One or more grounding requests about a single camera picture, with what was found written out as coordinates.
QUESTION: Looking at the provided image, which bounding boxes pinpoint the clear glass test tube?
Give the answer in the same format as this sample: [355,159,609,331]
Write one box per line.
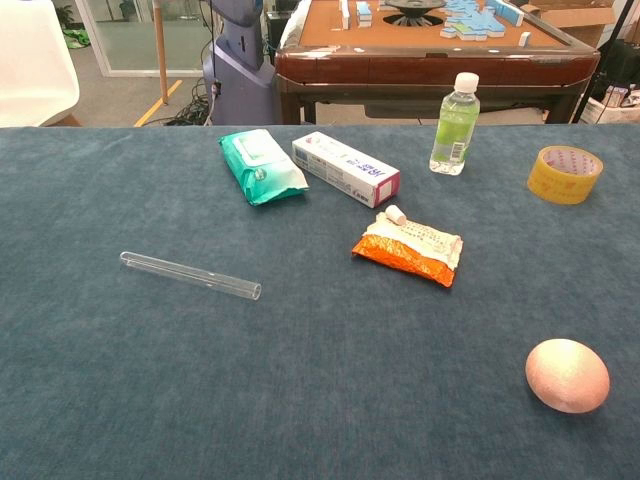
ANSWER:
[119,250,262,301]

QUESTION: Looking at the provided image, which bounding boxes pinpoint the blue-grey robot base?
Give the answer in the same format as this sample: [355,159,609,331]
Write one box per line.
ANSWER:
[202,0,282,126]

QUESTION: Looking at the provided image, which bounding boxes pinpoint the white toothpaste box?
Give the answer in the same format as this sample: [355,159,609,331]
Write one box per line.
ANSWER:
[291,131,401,209]

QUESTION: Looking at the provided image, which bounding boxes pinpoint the orange white snack packet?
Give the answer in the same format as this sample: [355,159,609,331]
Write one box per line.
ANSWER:
[351,211,465,289]

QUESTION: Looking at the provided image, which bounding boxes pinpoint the green wet wipes pack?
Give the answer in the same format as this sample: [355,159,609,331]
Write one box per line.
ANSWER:
[218,128,310,207]

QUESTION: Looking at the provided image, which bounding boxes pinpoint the blue velvet tablecloth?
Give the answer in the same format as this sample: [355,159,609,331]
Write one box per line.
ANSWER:
[0,123,640,480]

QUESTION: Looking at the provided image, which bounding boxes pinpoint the clear bottle green label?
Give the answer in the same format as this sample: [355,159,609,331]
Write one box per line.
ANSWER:
[428,71,482,176]

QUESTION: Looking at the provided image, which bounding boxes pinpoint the brown mahjong table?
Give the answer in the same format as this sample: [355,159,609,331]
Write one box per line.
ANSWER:
[273,0,601,125]

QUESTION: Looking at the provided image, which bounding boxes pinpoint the yellow tape roll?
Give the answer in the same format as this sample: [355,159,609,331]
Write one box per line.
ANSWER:
[526,145,605,206]

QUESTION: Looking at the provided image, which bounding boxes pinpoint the wooden pole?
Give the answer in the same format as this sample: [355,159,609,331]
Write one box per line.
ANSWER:
[152,0,170,105]

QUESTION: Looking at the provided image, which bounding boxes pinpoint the blue mahjong tile pile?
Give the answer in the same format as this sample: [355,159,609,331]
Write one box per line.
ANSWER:
[439,0,526,41]

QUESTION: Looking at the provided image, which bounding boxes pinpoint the glass partition door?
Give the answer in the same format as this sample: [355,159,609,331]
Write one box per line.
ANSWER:
[74,0,214,77]

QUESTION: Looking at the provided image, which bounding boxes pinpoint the pink egg-shaped ball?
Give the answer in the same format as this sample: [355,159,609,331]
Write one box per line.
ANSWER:
[524,338,612,414]

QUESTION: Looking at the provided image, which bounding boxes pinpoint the green floor item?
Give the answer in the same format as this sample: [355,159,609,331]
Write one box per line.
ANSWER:
[64,28,92,50]

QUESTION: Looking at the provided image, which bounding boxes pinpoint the white printed carton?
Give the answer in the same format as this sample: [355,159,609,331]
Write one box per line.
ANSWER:
[582,84,640,125]

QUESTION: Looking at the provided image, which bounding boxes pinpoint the green potted plant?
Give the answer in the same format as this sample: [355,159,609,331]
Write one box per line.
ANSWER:
[53,3,76,30]

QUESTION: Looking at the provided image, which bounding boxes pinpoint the white chair wooden legs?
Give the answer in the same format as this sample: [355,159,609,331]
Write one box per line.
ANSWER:
[0,0,81,128]

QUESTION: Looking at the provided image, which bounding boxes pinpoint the brown cardboard box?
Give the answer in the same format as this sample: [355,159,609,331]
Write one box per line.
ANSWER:
[519,0,617,49]

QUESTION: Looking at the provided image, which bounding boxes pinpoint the black floor cable bundle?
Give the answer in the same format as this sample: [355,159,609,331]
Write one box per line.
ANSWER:
[164,77,216,126]

